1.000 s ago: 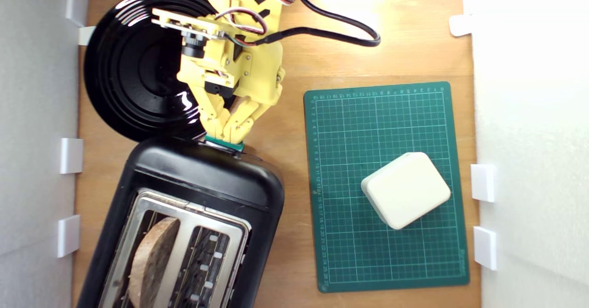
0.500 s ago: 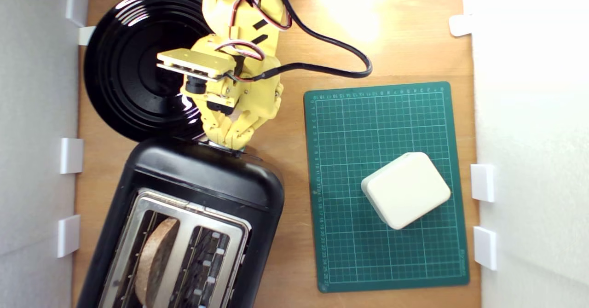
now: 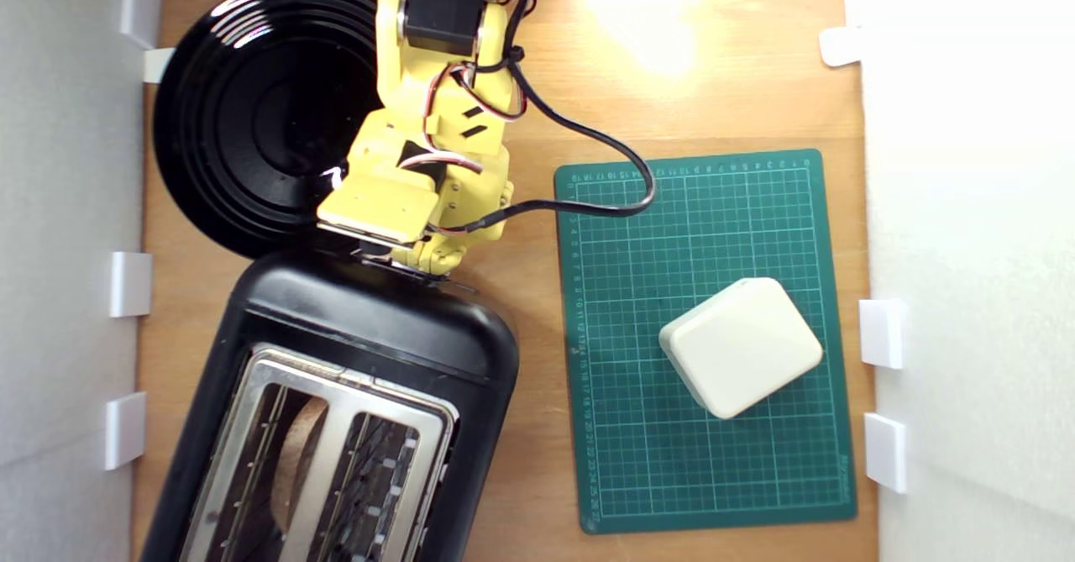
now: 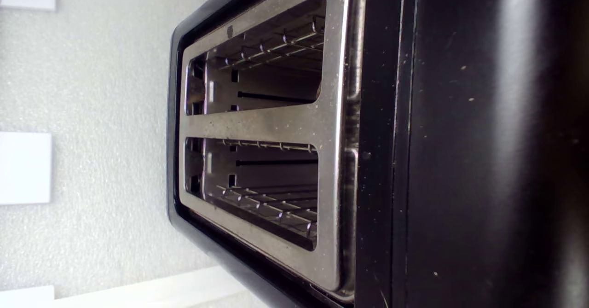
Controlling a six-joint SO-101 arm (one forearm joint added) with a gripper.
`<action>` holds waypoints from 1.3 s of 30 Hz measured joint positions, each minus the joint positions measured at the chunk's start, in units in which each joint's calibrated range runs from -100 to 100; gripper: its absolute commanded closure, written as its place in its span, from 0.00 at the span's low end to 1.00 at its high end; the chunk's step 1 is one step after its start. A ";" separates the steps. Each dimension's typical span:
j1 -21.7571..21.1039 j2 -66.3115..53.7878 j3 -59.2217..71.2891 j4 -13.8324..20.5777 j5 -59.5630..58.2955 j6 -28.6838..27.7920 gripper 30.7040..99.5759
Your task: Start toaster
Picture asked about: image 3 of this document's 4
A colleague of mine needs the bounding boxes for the black two-slot toaster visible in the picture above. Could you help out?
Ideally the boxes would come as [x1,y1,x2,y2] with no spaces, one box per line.
[139,247,521,562]

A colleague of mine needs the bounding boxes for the black round plate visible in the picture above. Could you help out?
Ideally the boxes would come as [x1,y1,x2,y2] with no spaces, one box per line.
[154,0,385,260]

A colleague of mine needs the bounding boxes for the green cutting mat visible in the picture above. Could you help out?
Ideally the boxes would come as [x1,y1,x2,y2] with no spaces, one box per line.
[553,149,858,535]

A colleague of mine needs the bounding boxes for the brown bread slice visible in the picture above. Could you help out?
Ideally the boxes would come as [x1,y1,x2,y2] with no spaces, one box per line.
[270,397,331,538]

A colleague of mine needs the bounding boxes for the white block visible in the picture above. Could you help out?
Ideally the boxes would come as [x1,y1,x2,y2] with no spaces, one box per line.
[658,277,825,421]

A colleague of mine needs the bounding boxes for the gripper camera on yellow mount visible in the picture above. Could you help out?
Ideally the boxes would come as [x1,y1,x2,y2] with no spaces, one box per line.
[317,173,440,260]

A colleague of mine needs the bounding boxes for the black camera cable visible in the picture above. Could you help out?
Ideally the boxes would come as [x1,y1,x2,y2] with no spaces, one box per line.
[464,0,658,236]

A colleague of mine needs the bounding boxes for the white wall clip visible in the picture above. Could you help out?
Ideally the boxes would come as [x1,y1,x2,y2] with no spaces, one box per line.
[143,47,176,85]
[109,251,154,318]
[858,298,906,370]
[104,391,148,471]
[819,26,863,68]
[863,412,910,495]
[119,0,162,50]

